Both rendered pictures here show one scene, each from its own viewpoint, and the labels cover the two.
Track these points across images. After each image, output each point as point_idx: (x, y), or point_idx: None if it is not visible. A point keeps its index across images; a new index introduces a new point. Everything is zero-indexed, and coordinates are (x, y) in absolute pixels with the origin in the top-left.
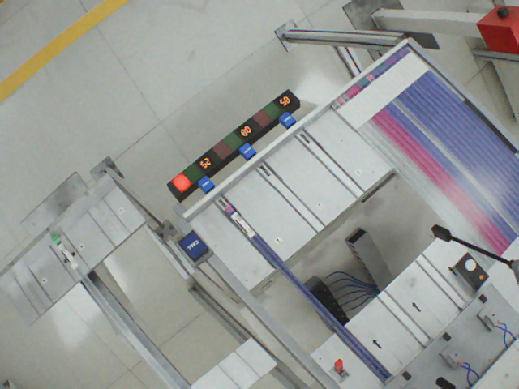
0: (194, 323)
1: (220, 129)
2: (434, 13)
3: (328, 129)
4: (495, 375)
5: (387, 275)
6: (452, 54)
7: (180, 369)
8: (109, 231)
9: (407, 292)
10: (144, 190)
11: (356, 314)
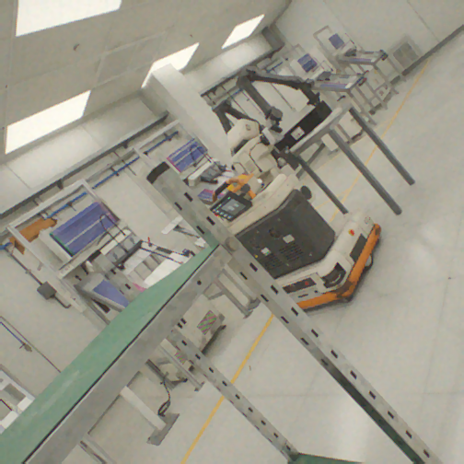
0: None
1: (218, 349)
2: (130, 398)
3: None
4: (111, 246)
5: None
6: (127, 455)
7: (221, 311)
8: (202, 239)
9: (136, 261)
10: (237, 322)
11: None
